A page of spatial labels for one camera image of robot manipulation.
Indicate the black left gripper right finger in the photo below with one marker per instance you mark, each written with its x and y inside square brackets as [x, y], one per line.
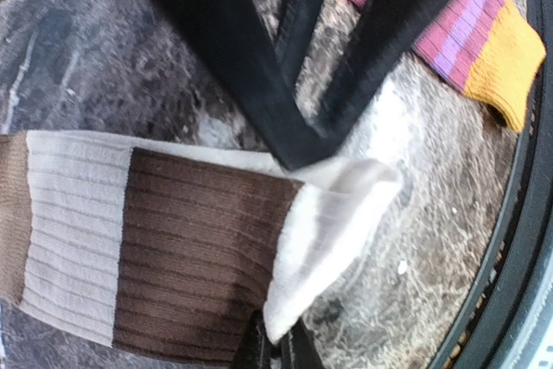
[297, 349]

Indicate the brown and white sock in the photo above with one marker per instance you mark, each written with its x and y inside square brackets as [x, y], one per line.
[171, 250]

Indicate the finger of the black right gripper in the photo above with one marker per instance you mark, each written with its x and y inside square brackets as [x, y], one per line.
[230, 39]
[385, 30]

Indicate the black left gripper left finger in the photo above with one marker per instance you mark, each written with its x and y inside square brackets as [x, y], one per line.
[254, 349]

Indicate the black front table rail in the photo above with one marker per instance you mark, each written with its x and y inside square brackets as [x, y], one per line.
[514, 273]

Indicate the maroon purple orange sock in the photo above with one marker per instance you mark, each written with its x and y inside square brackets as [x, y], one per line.
[487, 51]

